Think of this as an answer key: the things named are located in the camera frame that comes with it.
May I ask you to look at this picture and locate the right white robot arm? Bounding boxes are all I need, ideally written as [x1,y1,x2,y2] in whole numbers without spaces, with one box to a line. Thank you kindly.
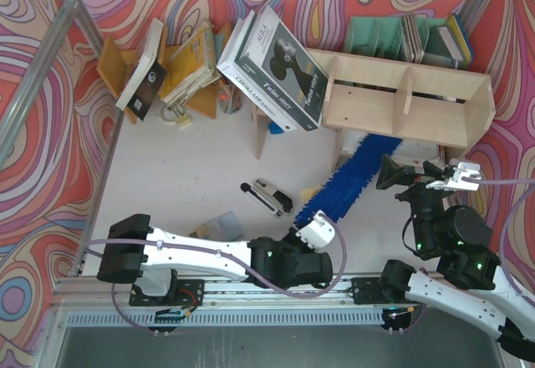
[376,155,534,362]

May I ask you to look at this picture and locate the green desk organizer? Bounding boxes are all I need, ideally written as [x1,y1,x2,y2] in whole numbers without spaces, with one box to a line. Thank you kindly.
[343,16,463,69]

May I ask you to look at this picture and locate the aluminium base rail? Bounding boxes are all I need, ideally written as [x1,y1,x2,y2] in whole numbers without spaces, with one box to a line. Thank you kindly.
[49,273,511,327]

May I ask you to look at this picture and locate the Twins story book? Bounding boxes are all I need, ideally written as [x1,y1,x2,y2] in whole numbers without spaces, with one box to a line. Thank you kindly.
[233,7,329,131]

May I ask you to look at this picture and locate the blue yellow book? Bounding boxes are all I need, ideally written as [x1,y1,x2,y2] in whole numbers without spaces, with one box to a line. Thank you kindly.
[444,13,474,69]

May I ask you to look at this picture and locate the brass padlock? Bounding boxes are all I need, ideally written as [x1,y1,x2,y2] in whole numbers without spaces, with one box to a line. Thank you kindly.
[160,106,191,128]

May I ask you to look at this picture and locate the beige black stapler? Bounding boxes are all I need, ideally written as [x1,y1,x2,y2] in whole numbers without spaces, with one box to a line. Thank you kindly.
[253,179,293,215]

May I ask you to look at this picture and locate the black white paperback book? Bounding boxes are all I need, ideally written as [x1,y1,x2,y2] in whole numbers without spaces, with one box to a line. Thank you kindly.
[115,18,167,121]

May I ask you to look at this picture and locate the white Czekolada book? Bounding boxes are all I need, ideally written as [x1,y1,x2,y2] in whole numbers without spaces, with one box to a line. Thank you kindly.
[217,11,298,132]

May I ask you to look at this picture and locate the light wooden bookshelf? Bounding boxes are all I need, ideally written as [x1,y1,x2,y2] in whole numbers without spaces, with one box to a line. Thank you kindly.
[250,48,497,172]

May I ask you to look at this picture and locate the yellow calculator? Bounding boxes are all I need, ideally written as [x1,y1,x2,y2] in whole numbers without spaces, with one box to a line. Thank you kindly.
[188,212,244,242]

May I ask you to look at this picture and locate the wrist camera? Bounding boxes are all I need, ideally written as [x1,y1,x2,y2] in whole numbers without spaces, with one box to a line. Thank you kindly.
[296,210,336,252]
[425,159,482,192]

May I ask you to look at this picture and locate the blue microfiber duster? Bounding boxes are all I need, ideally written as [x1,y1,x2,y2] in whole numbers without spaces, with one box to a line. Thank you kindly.
[293,134,402,228]

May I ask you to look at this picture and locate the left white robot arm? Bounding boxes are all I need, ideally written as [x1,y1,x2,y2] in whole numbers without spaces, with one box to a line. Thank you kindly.
[97,212,336,296]

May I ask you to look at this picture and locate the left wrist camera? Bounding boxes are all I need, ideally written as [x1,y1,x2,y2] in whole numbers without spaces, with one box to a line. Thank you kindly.
[296,210,336,252]

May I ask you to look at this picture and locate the brown notebooks in organizer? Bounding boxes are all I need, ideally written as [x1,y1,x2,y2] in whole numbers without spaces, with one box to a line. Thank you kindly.
[402,13,424,64]

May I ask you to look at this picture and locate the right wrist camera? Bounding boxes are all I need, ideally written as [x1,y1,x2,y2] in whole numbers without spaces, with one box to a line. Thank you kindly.
[425,159,482,192]

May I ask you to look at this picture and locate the spiral notebook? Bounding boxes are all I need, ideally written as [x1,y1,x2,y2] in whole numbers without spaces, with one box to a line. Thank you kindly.
[342,130,446,168]

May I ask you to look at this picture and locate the stack of yellow books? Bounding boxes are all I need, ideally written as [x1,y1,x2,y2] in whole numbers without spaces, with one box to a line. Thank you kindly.
[160,19,220,109]

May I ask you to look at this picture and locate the pens in cup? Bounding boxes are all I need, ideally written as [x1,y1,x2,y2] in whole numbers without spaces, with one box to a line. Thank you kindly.
[217,82,242,115]

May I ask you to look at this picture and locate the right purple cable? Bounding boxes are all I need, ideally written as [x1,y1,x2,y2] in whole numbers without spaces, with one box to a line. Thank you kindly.
[463,177,535,302]

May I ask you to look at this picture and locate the yellow sticky note pad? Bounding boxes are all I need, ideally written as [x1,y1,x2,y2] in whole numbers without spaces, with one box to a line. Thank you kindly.
[299,187,321,203]

